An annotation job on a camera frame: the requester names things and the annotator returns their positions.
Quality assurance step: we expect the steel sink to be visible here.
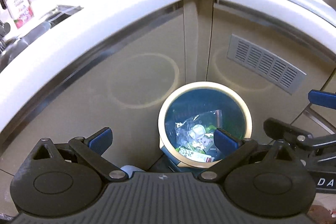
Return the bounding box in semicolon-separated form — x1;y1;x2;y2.
0;5;82;69

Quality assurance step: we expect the cream trash bin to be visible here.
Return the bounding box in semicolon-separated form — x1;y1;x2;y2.
157;81;253;169

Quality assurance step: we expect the grey cabinet vent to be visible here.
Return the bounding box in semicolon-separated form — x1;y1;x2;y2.
227;34;307;95

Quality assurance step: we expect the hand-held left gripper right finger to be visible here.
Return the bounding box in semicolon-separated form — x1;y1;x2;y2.
198;128;298;183

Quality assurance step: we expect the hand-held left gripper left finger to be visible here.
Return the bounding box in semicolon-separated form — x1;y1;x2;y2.
31;127;130;183

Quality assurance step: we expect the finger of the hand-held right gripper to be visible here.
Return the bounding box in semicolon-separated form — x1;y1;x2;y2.
263;118;314;147
308;90;336;110

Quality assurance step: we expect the green printed plastic bag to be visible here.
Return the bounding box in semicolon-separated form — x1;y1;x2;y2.
177;144;214;163

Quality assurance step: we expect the brown cloth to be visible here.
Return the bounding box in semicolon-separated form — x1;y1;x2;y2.
307;204;336;224

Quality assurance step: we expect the blue bin liner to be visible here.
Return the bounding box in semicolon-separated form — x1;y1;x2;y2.
164;89;247;161

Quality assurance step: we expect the pink refill pouch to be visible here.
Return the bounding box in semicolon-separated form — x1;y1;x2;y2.
0;0;34;29

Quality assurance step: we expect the beige cabinet door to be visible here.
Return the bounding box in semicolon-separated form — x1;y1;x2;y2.
0;2;185;214
211;1;336;119

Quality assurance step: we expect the clear packet red label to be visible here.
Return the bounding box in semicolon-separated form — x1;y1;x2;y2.
175;110;223;151

